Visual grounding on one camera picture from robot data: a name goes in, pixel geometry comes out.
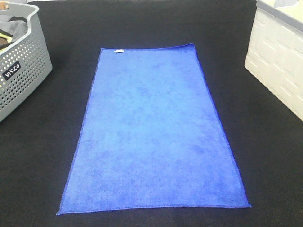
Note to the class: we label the blue microfiber towel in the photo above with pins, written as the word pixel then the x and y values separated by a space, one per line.
pixel 151 138

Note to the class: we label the black table cloth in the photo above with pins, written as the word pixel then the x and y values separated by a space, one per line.
pixel 38 140

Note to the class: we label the grey perforated plastic basket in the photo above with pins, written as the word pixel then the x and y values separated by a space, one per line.
pixel 25 63

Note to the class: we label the white plastic storage crate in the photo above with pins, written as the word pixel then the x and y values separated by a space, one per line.
pixel 275 50

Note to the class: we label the grey towel in basket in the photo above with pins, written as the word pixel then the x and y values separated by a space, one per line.
pixel 13 30

